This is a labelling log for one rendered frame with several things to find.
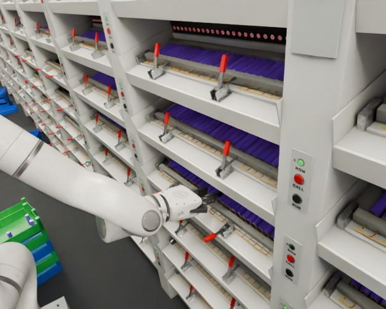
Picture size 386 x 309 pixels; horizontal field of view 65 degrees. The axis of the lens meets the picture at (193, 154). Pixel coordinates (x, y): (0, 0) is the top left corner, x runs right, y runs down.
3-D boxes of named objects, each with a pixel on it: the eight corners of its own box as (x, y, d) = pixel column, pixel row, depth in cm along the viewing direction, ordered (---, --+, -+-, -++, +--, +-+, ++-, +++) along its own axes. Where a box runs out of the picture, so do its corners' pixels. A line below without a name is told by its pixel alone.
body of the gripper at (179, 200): (170, 206, 74) (204, 196, 80) (149, 188, 81) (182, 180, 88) (166, 232, 76) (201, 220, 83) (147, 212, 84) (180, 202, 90)
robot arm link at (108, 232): (157, 195, 73) (140, 195, 81) (105, 208, 65) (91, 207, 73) (163, 229, 73) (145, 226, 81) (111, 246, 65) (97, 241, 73)
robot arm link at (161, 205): (161, 206, 72) (171, 203, 74) (143, 189, 79) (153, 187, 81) (158, 235, 75) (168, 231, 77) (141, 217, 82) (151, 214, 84)
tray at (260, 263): (274, 289, 74) (268, 270, 69) (150, 184, 118) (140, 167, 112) (322, 234, 81) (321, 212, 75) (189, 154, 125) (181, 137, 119)
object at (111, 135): (139, 175, 125) (124, 150, 116) (87, 131, 168) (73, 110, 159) (176, 146, 131) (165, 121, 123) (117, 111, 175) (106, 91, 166)
